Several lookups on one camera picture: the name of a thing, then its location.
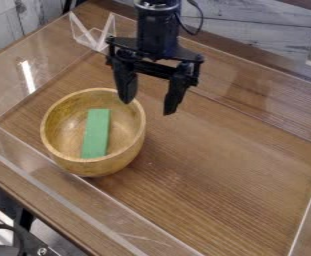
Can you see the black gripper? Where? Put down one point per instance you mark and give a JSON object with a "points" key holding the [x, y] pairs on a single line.
{"points": [[155, 54]]}

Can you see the green rectangular block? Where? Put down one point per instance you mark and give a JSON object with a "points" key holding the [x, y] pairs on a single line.
{"points": [[96, 133]]}

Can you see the brown wooden bowl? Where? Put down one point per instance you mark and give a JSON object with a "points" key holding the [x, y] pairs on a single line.
{"points": [[63, 125]]}

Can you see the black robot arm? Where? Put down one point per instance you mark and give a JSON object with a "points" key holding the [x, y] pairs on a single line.
{"points": [[153, 53]]}

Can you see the clear acrylic corner bracket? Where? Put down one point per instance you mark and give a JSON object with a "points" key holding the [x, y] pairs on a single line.
{"points": [[92, 38]]}

